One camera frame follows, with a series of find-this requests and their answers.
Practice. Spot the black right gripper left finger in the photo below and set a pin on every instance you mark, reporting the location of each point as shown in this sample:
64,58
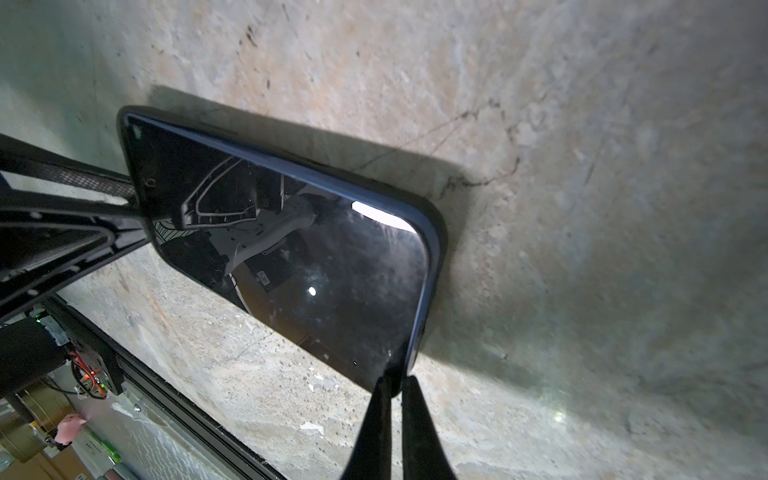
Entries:
371,455

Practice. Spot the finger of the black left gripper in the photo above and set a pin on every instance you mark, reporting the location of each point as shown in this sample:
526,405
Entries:
49,241
25,159

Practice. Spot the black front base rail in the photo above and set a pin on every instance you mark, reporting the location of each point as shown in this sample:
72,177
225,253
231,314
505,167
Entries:
212,436

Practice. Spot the black phone case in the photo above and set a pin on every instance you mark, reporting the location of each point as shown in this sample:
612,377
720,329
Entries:
435,228

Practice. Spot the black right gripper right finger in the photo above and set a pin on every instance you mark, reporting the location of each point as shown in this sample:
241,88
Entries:
423,455

